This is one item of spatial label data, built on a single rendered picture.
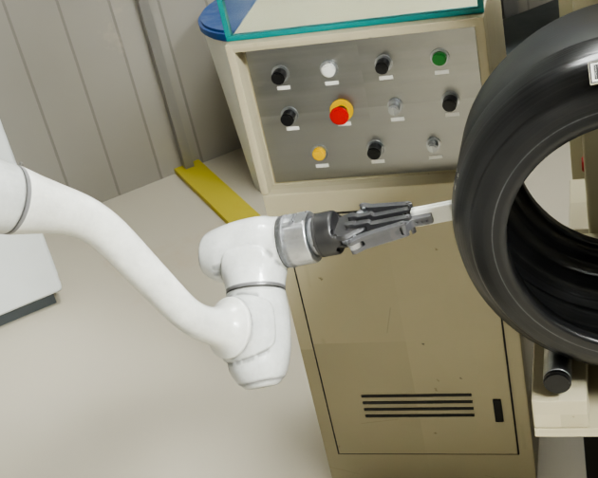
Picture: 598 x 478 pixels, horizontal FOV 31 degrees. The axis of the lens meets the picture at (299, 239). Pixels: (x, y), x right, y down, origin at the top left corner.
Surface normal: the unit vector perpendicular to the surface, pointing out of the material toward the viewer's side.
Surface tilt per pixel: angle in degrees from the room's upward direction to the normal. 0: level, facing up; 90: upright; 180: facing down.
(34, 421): 0
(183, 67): 90
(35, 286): 90
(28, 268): 90
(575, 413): 90
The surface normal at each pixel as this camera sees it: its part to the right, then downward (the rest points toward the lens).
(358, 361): -0.21, 0.54
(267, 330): 0.60, -0.16
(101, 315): -0.19, -0.84
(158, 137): 0.44, 0.39
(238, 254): -0.37, -0.15
